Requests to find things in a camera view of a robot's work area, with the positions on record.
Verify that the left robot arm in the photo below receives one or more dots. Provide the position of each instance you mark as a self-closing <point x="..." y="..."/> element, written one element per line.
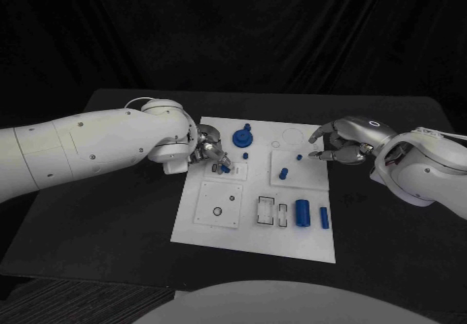
<point x="103" y="141"/>

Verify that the white task board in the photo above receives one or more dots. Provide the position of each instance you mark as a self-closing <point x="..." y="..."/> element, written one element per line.
<point x="256" y="217"/>

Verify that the thick blue cylinder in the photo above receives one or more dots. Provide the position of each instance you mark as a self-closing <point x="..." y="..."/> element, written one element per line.
<point x="302" y="212"/>

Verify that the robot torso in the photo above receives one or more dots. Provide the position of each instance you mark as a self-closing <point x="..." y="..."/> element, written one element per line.
<point x="285" y="303"/>

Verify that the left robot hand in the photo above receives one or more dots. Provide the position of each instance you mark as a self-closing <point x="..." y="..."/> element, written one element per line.
<point x="208" y="148"/>

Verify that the blue gear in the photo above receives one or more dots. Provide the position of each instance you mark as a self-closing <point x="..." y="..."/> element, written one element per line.
<point x="243" y="138"/>

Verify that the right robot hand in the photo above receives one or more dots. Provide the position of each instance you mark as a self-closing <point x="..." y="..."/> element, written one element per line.
<point x="355" y="138"/>

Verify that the thin blue cylinder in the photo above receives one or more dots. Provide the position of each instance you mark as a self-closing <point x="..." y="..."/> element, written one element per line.
<point x="325" y="217"/>

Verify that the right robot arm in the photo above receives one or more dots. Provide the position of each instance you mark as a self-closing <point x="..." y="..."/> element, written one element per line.
<point x="423" y="164"/>

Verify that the blue plug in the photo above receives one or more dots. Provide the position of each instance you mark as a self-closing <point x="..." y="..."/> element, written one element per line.
<point x="226" y="169"/>

